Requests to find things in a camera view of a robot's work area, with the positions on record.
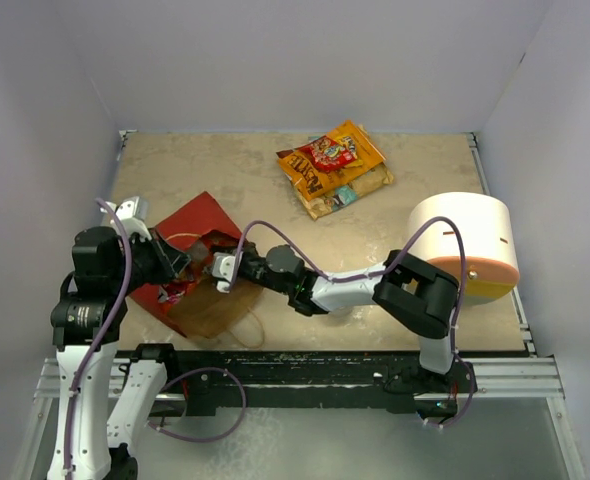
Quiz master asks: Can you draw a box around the yellow candy packet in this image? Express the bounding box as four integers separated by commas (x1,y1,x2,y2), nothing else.
338,135,363,168

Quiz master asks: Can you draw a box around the red rice cracker packet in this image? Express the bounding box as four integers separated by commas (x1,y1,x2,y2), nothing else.
296,135,350,173

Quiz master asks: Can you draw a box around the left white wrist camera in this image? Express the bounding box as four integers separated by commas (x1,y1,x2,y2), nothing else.
96,196,152,240

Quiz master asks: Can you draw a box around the purple cable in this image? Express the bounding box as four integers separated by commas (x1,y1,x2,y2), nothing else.
54,197,249,480
222,215,476,431

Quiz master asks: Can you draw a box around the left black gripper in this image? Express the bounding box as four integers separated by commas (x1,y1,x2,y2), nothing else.
111,226,192,294

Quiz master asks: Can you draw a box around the clear tape roll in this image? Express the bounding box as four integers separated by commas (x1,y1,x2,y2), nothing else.
329,306,355,324

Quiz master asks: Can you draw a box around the large white paper roll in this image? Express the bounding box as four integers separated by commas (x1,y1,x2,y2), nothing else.
408,192,520,304

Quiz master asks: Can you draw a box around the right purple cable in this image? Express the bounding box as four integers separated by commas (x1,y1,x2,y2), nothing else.
222,215,476,431

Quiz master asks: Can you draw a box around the colourful striped candy packet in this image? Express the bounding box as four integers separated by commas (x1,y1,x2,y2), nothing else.
157,281,195,307

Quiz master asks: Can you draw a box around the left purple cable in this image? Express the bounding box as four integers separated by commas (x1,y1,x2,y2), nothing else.
54,197,249,480

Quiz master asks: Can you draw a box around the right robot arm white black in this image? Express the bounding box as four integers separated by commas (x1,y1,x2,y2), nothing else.
238,245,460,391

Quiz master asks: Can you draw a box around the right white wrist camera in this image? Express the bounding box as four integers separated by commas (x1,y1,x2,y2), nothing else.
211,252,236,293

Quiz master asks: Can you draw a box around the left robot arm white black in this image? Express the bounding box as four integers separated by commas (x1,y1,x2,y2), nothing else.
47,226,190,479

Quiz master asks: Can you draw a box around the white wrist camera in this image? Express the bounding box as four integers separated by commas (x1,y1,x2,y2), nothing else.
211,252,236,293
96,196,152,240

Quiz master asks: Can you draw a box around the red brown paper bag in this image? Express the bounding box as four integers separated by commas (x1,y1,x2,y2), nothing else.
120,192,266,349

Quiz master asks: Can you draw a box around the yellow kettle chips bag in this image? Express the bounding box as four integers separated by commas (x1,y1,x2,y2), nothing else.
293,163,394,220

